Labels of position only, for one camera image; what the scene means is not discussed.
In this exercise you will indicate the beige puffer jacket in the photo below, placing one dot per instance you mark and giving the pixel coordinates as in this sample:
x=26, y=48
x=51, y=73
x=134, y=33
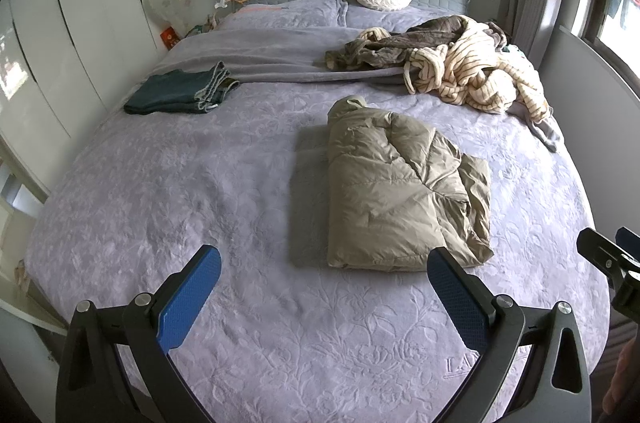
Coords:
x=390, y=183

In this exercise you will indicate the bed with lilac bedspread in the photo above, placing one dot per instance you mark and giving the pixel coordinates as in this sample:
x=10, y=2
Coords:
x=200, y=183

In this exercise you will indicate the lilac pillow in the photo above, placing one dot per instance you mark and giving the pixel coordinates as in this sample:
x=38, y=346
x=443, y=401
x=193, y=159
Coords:
x=300, y=12
x=385, y=19

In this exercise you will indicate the grey garment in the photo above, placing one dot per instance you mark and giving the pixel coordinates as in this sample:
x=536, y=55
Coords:
x=545, y=133

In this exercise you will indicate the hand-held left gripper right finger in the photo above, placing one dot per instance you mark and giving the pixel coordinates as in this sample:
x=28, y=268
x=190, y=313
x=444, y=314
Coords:
x=457, y=298

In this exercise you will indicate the brown fleece garment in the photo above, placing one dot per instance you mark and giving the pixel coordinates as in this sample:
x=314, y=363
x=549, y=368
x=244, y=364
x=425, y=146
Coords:
x=380, y=48

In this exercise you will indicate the white side shelf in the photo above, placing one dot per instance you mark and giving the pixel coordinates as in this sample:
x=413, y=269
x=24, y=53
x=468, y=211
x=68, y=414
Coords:
x=20, y=298

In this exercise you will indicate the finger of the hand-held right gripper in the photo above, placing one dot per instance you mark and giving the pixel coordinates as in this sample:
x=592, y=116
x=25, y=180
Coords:
x=629, y=237
x=602, y=253

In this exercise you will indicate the striped grey rug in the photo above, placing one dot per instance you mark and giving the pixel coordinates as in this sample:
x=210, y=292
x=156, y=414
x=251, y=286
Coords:
x=626, y=337

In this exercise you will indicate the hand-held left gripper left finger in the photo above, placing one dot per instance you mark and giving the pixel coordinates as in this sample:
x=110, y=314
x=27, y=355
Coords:
x=190, y=298

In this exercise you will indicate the window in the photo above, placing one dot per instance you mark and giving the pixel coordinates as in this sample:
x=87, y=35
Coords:
x=620, y=48

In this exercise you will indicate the plain lilac blanket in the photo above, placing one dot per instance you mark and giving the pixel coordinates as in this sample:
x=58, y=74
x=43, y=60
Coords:
x=280, y=58

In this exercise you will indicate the red packet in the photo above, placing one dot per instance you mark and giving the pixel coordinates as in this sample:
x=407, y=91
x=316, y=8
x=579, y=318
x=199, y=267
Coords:
x=169, y=38

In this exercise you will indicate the white wardrobe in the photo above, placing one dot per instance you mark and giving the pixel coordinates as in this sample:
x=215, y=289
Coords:
x=75, y=28

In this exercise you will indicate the folded dark green jeans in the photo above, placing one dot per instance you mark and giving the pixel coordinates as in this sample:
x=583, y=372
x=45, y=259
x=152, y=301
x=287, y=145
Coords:
x=165, y=90

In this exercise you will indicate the teal cloth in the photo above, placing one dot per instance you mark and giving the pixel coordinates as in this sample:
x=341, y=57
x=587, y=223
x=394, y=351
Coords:
x=511, y=48

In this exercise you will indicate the cream striped robe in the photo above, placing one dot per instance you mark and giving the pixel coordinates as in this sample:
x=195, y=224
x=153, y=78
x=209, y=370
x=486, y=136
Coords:
x=475, y=73

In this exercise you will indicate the person's right hand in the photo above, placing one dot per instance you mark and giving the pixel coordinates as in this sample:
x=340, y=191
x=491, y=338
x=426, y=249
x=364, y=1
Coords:
x=624, y=378

